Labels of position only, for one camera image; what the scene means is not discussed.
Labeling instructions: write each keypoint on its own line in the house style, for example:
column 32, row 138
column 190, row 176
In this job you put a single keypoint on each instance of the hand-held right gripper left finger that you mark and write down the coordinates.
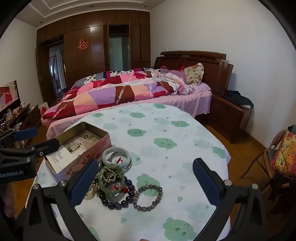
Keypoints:
column 84, row 180

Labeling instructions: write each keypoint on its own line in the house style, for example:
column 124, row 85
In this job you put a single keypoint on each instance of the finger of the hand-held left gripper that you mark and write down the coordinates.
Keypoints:
column 46, row 146
column 26, row 133

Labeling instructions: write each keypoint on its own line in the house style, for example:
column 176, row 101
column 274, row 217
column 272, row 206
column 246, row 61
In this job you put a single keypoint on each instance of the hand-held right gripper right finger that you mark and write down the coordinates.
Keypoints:
column 205, row 183

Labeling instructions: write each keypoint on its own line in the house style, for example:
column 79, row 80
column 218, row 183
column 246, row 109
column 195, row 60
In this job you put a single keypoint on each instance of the green jade bangle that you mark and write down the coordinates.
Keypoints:
column 101, row 178

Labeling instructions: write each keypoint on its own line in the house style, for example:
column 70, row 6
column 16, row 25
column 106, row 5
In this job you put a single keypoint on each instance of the pink tin box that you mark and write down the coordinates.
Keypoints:
column 81, row 160

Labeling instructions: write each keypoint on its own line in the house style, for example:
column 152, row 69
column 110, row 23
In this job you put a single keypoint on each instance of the white jade bangle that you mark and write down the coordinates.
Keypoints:
column 108, row 153

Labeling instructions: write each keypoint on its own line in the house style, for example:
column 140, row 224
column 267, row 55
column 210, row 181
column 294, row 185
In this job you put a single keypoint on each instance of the person's left hand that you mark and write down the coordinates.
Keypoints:
column 7, row 199

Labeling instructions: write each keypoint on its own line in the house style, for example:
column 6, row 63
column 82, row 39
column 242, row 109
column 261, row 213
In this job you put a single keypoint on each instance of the cluttered wooden cabinet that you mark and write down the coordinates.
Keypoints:
column 27, row 118

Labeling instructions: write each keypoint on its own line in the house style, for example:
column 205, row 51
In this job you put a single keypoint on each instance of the printed paper sheet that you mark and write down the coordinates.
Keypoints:
column 71, row 148

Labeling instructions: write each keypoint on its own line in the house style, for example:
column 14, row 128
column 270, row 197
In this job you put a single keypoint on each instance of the red and white bag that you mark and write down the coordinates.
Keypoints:
column 44, row 109

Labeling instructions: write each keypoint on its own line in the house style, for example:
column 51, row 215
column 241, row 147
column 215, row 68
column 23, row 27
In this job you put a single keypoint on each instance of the patchwork cloth panel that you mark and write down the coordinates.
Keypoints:
column 8, row 96

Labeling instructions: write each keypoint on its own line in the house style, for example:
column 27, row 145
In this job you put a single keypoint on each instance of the green cloud print tablecloth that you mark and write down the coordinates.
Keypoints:
column 161, row 148

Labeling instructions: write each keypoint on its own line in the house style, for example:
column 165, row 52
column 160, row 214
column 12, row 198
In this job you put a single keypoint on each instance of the wooden chair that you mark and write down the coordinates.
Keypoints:
column 266, row 160

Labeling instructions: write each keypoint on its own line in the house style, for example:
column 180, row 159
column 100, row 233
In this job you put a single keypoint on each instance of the wooden nightstand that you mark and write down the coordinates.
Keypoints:
column 229, row 118

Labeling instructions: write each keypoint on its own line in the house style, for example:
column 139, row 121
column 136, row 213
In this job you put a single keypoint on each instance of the patchwork quilt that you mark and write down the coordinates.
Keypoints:
column 104, row 95

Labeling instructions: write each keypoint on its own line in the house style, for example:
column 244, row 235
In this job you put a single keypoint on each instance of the colourful patterned cloth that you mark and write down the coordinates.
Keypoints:
column 284, row 155

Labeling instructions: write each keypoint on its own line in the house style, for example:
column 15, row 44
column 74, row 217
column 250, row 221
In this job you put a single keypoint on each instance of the pink bedsheet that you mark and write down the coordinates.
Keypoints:
column 175, row 104

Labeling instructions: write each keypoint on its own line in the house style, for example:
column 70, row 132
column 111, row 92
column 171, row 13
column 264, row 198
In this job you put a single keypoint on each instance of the dark clothes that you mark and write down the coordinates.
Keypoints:
column 238, row 97

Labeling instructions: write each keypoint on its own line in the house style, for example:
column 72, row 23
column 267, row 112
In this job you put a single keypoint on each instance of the dark wooden wardrobe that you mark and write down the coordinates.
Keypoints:
column 92, row 64

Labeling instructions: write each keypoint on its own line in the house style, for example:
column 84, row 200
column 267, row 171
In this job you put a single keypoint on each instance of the red paper decoration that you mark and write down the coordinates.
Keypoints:
column 83, row 44

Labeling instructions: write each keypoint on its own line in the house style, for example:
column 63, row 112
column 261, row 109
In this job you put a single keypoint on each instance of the dark wooden bed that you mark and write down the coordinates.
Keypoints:
column 219, row 74

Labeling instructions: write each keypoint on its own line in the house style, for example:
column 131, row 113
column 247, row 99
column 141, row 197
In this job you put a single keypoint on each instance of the floral pillow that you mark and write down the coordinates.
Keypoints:
column 194, row 71

